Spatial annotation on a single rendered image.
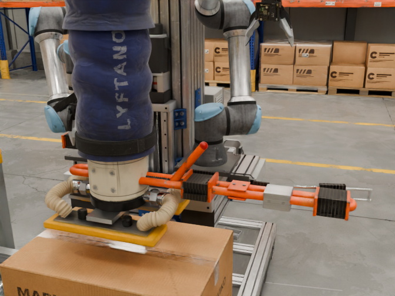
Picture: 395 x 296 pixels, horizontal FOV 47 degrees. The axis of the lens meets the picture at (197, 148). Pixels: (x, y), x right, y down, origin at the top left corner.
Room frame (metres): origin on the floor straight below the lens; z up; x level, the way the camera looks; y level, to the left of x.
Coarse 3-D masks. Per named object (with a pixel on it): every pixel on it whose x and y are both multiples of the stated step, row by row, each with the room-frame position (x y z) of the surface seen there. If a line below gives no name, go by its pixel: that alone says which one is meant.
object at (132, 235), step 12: (60, 216) 1.16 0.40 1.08; (72, 216) 1.16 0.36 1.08; (84, 216) 1.14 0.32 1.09; (60, 228) 1.12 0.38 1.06; (72, 228) 1.11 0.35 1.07; (84, 228) 1.10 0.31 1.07; (96, 228) 1.10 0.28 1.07; (108, 228) 1.09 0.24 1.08; (120, 228) 1.09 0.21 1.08; (132, 228) 1.09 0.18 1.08; (156, 228) 1.10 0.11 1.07; (120, 240) 1.06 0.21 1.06; (132, 240) 1.05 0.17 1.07; (144, 240) 1.04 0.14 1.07; (156, 240) 1.05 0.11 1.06
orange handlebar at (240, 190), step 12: (72, 168) 1.24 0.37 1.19; (84, 168) 1.27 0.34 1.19; (144, 180) 1.16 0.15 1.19; (156, 180) 1.15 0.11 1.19; (168, 180) 1.15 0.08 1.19; (216, 192) 1.09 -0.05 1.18; (228, 192) 1.08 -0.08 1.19; (240, 192) 1.08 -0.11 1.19; (252, 192) 1.07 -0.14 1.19; (300, 192) 1.07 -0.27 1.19; (300, 204) 1.02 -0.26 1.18; (312, 204) 1.02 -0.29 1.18
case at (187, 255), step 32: (192, 224) 1.36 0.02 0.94; (32, 256) 1.17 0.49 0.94; (64, 256) 1.17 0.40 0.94; (96, 256) 1.17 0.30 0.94; (128, 256) 1.16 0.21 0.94; (160, 256) 1.16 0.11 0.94; (192, 256) 1.16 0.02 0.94; (224, 256) 1.20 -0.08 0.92; (32, 288) 1.09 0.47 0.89; (64, 288) 1.06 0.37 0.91; (96, 288) 1.03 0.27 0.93; (128, 288) 1.01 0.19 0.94; (160, 288) 1.01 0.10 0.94; (192, 288) 1.01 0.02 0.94; (224, 288) 1.21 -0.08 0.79
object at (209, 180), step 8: (184, 176) 1.13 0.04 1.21; (192, 176) 1.16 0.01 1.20; (200, 176) 1.16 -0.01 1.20; (208, 176) 1.16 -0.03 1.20; (216, 176) 1.14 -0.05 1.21; (184, 184) 1.10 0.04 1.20; (192, 184) 1.10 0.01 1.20; (200, 184) 1.09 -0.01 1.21; (208, 184) 1.09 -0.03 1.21; (184, 192) 1.11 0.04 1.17; (192, 192) 1.10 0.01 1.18; (200, 192) 1.10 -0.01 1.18; (208, 192) 1.09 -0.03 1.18; (200, 200) 1.09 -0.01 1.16; (208, 200) 1.09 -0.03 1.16
